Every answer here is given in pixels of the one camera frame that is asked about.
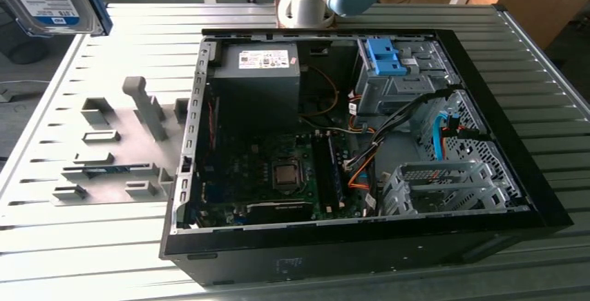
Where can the grey floor bracket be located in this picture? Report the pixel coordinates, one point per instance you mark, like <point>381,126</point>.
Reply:
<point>6,95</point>

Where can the grey metal drive cage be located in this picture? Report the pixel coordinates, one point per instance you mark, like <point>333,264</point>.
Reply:
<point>401,90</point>

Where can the black mesh waste basket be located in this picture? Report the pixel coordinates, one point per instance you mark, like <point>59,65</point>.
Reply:
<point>27,50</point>

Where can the black PC case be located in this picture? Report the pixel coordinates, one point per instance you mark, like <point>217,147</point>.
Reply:
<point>322,256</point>

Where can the blue plastic drive latch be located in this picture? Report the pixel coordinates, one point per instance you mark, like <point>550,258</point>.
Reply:
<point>382,63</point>

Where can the brown wooden cabinet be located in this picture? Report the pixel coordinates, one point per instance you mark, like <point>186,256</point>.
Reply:
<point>544,4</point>

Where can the grey power supply unit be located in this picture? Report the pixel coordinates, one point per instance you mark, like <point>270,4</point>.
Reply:
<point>258,87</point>

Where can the silver CPU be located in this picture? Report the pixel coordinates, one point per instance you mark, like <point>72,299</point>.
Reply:
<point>286,174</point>

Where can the grey parts rack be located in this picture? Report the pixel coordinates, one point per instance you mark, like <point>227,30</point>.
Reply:
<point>119,176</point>

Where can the black graphics card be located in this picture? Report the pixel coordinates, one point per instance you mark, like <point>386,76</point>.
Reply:
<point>281,211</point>

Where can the green motherboard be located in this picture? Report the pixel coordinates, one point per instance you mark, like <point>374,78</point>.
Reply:
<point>309,163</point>

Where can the RAM stick in slot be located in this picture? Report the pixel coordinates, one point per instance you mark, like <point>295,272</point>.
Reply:
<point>335,173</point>

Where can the RAM stick with blue label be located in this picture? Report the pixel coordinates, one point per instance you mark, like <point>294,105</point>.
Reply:
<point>108,169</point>

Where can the grey metal disk bay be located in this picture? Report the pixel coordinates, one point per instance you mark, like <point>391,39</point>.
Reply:
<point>461,184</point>

